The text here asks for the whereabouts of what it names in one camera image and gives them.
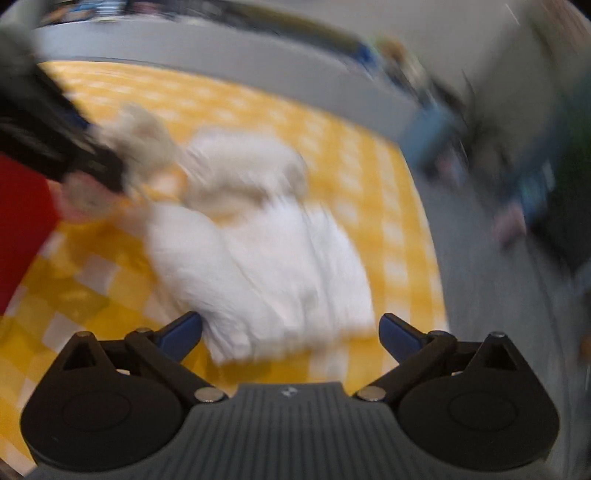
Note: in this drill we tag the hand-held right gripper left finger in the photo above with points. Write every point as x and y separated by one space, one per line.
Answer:
182 334

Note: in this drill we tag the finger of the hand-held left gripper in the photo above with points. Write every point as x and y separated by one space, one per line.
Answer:
106 168

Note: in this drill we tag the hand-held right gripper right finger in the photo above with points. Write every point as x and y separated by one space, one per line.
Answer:
397 337

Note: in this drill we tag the white cloth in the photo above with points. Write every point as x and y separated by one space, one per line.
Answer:
268 277

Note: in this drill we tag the cream round pad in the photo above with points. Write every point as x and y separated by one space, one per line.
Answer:
244 170

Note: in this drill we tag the red flat lid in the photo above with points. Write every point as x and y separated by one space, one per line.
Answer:
23 230

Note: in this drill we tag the white marble tv console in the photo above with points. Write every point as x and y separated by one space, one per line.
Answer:
207 55

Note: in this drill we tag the yellow checked mat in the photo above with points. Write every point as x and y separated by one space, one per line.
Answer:
351 184

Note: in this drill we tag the blue-grey trash can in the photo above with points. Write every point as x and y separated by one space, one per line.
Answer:
431 138

